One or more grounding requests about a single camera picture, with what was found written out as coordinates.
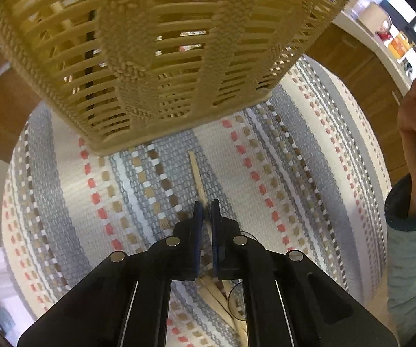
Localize teal sleeve forearm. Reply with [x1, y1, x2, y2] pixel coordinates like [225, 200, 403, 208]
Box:
[385, 175, 416, 346]

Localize white kitchen countertop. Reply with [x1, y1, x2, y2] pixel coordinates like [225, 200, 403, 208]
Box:
[332, 12, 412, 96]

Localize striped woven placemat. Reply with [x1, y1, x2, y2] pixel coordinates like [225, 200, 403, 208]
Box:
[2, 58, 391, 346]

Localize beige plastic utensil basket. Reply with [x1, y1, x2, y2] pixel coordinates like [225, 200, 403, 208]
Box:
[0, 0, 349, 154]

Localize orange bottle on counter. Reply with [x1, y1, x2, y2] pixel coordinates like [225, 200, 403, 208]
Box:
[388, 32, 413, 60]

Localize red cup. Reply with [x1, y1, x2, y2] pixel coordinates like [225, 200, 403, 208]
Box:
[376, 31, 392, 42]

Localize brown rice cooker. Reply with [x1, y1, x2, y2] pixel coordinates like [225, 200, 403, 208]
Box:
[356, 2, 392, 34]

